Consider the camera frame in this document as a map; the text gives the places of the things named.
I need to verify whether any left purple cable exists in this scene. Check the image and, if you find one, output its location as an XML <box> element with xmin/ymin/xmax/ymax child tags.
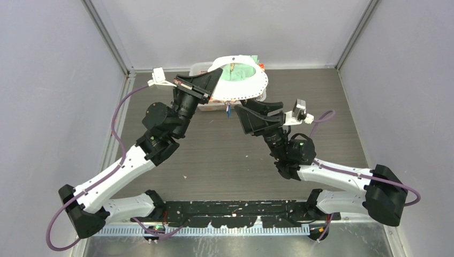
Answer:
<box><xmin>45</xmin><ymin>84</ymin><xmax>153</xmax><ymax>252</ymax></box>

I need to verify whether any white perforated plastic basket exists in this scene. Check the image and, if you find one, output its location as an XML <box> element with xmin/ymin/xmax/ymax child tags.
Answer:
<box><xmin>189</xmin><ymin>61</ymin><xmax>267</xmax><ymax>111</ymax></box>

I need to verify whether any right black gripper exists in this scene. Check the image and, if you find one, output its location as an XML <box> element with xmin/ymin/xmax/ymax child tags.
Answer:
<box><xmin>235</xmin><ymin>95</ymin><xmax>289</xmax><ymax>161</ymax></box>

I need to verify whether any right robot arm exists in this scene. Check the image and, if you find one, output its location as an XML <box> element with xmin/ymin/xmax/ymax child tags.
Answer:
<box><xmin>234</xmin><ymin>103</ymin><xmax>410</xmax><ymax>227</ymax></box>

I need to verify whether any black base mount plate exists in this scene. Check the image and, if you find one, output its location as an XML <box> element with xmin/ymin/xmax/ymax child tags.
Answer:
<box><xmin>138</xmin><ymin>190</ymin><xmax>330</xmax><ymax>229</ymax></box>

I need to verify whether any green patterned cloth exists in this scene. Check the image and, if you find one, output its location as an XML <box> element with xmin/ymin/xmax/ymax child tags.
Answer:
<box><xmin>221</xmin><ymin>63</ymin><xmax>256</xmax><ymax>81</ymax></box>

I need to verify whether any blue plastic key tag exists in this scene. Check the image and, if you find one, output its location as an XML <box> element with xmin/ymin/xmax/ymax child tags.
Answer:
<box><xmin>226</xmin><ymin>102</ymin><xmax>231</xmax><ymax>118</ymax></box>

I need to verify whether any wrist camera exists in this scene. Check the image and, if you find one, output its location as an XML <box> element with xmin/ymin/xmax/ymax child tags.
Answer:
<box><xmin>283</xmin><ymin>99</ymin><xmax>314</xmax><ymax>126</ymax></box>
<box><xmin>147</xmin><ymin>67</ymin><xmax>176</xmax><ymax>88</ymax></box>

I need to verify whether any perforated metal key plate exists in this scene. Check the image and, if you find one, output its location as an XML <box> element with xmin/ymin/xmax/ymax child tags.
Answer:
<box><xmin>208</xmin><ymin>55</ymin><xmax>269</xmax><ymax>101</ymax></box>

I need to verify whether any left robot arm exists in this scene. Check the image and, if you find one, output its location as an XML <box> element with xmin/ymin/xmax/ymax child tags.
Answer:
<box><xmin>58</xmin><ymin>66</ymin><xmax>268</xmax><ymax>239</ymax></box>

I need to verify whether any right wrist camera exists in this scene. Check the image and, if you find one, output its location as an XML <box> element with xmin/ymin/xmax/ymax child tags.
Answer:
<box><xmin>283</xmin><ymin>99</ymin><xmax>314</xmax><ymax>126</ymax></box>

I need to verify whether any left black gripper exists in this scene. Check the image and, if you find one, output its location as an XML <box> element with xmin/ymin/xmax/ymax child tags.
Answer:
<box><xmin>172</xmin><ymin>68</ymin><xmax>222</xmax><ymax>138</ymax></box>

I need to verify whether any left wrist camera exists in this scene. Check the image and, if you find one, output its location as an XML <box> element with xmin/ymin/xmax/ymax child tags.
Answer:
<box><xmin>147</xmin><ymin>67</ymin><xmax>176</xmax><ymax>88</ymax></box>

